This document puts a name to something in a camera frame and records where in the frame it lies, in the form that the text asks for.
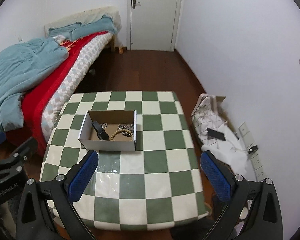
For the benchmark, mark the teal blanket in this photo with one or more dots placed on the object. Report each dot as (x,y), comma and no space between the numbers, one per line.
(22,67)

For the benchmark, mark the green white checkered tablecloth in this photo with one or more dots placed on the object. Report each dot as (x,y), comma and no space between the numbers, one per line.
(157,186)

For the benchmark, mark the black smartphone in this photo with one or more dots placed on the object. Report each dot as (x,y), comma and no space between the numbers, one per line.
(211,133)

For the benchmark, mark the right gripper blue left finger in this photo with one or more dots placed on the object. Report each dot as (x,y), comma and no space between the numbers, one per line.
(34,220)

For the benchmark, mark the black charger plug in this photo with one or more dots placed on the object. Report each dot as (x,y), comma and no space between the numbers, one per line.
(252,149)

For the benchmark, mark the open cardboard box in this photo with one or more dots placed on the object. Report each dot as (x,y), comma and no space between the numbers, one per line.
(88,136)

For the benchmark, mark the checkered mattress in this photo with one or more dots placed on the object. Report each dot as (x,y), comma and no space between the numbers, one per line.
(85,56)

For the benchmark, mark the white patterned cloth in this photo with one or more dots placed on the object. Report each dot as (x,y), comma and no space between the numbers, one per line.
(230,152)

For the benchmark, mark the red bed sheet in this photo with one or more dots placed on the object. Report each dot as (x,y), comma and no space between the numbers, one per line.
(35,100)

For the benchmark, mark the white wall socket strip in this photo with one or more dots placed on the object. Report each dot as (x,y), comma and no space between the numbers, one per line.
(248,141)

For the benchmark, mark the white door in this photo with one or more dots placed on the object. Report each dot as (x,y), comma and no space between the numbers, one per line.
(152,24)

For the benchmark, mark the black smart band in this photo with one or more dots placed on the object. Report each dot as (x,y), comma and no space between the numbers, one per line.
(101,134)

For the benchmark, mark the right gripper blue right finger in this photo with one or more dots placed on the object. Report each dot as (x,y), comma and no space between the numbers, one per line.
(264,219)

